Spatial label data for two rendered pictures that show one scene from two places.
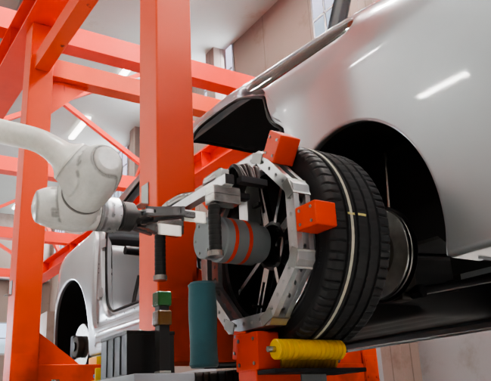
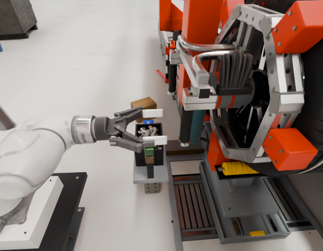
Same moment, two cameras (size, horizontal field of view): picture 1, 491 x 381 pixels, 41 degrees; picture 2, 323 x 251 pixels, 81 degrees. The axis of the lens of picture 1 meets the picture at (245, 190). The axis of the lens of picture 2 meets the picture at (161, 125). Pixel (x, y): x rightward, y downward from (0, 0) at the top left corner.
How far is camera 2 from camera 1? 1.55 m
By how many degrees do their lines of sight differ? 65
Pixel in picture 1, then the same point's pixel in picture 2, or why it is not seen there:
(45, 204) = not seen: hidden behind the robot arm
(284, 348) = (229, 173)
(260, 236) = (242, 98)
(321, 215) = (289, 165)
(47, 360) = (174, 16)
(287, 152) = (303, 42)
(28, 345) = (166, 9)
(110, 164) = (13, 194)
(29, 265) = not seen: outside the picture
